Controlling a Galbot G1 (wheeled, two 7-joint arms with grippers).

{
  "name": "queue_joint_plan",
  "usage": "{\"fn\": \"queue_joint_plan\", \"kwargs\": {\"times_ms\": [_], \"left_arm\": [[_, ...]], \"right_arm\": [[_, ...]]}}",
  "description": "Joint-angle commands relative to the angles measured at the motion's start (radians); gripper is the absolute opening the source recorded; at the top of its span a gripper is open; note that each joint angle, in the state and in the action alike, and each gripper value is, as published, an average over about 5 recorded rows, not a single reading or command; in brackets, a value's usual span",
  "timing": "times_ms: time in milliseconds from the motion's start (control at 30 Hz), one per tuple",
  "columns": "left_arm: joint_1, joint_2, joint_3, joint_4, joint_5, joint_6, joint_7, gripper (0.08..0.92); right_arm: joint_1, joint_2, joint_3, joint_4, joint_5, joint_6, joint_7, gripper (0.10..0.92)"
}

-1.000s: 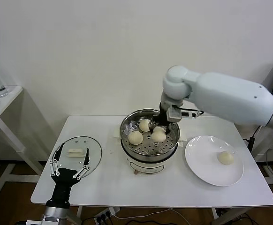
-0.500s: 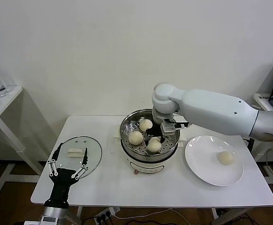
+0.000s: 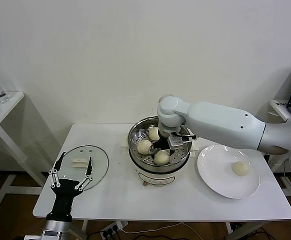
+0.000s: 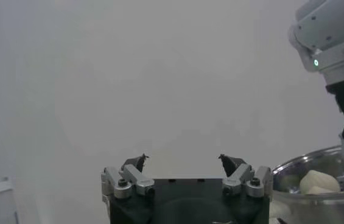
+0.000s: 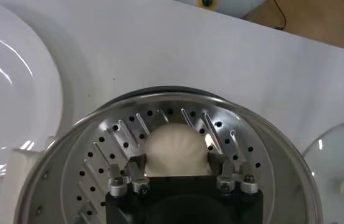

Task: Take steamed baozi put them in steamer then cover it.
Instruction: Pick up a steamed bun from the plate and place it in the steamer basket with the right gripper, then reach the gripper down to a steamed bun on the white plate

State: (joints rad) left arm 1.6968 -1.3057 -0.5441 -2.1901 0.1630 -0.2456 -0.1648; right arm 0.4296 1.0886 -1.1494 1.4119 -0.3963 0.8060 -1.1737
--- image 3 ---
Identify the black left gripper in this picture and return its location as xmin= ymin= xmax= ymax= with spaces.
xmin=45 ymin=151 xmax=94 ymax=222

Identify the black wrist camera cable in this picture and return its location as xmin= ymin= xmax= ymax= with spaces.
xmin=179 ymin=133 xmax=198 ymax=142

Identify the white electric cooker base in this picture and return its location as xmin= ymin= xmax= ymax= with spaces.
xmin=121 ymin=144 xmax=198 ymax=187

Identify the steel steamer basket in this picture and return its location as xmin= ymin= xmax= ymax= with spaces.
xmin=120 ymin=116 xmax=199 ymax=168

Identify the white laptop desk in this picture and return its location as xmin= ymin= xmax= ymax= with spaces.
xmin=269 ymin=98 xmax=291 ymax=216

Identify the white power strip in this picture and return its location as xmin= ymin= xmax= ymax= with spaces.
xmin=99 ymin=221 xmax=129 ymax=238

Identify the white side table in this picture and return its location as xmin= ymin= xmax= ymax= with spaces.
xmin=0 ymin=91 xmax=49 ymax=208

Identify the white round plate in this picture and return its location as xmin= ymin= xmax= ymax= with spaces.
xmin=196 ymin=144 xmax=261 ymax=200

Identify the glass pot lid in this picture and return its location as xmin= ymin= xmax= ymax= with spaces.
xmin=57 ymin=145 xmax=110 ymax=191

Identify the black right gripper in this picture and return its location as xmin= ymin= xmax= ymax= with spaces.
xmin=148 ymin=134 xmax=176 ymax=157

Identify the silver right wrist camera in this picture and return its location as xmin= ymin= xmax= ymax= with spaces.
xmin=168 ymin=134 xmax=184 ymax=149

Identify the white steamed baozi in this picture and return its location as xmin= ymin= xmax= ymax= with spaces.
xmin=148 ymin=126 xmax=161 ymax=141
xmin=137 ymin=139 xmax=153 ymax=155
xmin=152 ymin=150 xmax=170 ymax=166
xmin=231 ymin=161 xmax=250 ymax=177

